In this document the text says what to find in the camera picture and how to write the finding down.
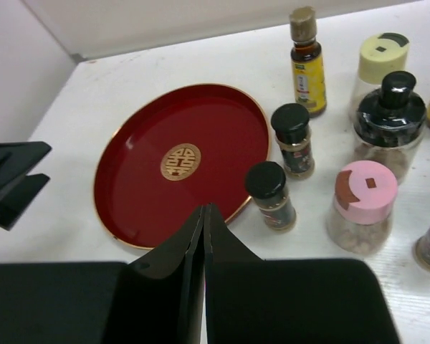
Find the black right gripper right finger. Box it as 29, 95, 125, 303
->
204, 204, 400, 343

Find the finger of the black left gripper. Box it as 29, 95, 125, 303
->
0, 141, 52, 186
0, 173, 50, 229

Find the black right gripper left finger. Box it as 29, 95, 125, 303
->
102, 206, 205, 343

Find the black cap spice bottle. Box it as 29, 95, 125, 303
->
271, 103, 315, 179
244, 161, 297, 231

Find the pink lid glass jar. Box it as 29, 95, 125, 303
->
326, 161, 398, 256

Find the cream lid glass jar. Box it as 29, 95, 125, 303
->
348, 32, 410, 120

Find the round red lacquer tray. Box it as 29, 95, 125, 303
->
93, 84, 271, 249

